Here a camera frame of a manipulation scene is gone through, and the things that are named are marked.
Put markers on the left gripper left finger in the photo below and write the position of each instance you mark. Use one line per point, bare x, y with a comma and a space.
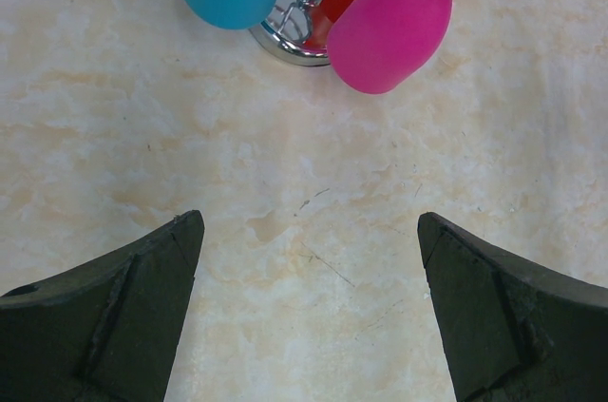
106, 330

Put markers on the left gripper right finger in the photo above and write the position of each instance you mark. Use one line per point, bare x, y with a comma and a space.
511, 329

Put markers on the pink wine glass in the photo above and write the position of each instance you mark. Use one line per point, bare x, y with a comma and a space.
377, 44

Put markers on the chrome wine glass rack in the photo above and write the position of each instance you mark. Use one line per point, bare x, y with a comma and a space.
296, 31

